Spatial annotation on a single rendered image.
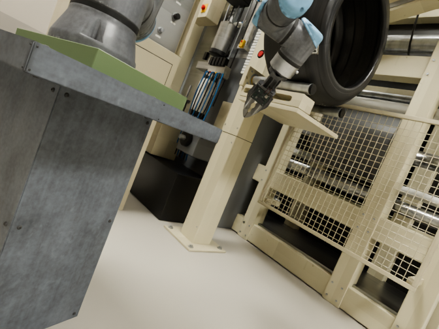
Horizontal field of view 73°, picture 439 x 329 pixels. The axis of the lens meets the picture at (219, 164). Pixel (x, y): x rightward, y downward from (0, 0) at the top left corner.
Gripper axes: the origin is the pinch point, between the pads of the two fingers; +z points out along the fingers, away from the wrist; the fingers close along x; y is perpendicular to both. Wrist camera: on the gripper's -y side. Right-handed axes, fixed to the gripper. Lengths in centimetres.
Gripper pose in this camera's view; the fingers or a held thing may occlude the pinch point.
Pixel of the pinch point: (246, 113)
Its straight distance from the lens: 115.3
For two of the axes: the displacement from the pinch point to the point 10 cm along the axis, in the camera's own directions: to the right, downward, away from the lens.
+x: 7.8, 6.2, 0.2
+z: -5.4, 6.5, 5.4
